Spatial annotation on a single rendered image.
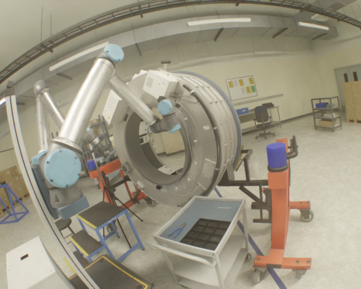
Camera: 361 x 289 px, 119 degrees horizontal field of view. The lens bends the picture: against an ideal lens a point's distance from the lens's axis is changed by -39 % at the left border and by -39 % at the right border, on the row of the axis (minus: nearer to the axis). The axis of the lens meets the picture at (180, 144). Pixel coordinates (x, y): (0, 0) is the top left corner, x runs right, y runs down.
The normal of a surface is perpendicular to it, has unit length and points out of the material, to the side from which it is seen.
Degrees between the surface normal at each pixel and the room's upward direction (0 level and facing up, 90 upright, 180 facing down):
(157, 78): 90
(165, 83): 90
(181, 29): 90
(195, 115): 90
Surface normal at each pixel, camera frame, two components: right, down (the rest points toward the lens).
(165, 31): 0.08, 0.15
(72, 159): 0.73, 0.00
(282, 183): -0.55, 0.28
